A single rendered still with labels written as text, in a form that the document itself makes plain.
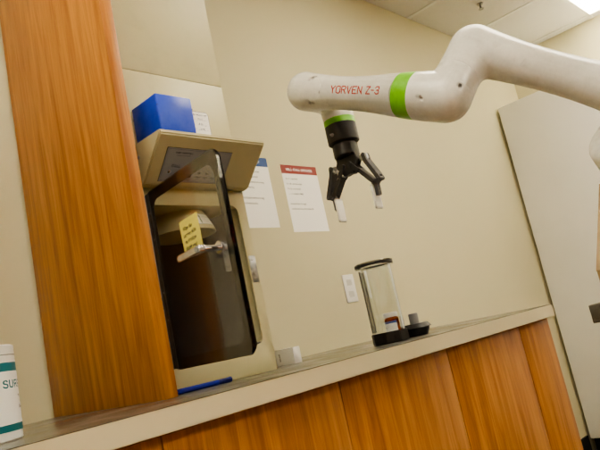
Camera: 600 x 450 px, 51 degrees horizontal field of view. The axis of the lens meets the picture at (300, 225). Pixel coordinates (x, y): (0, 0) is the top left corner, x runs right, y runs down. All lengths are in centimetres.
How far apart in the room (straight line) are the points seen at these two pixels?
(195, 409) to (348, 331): 150
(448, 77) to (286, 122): 120
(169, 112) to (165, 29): 33
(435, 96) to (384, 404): 71
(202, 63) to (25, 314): 80
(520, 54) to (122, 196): 96
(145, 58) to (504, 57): 86
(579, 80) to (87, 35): 111
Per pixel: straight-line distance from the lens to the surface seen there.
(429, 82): 153
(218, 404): 113
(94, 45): 154
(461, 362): 180
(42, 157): 173
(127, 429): 103
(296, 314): 234
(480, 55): 160
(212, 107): 173
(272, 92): 263
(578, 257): 416
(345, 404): 140
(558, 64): 160
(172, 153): 148
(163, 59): 170
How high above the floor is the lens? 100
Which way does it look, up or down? 10 degrees up
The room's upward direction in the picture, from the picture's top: 12 degrees counter-clockwise
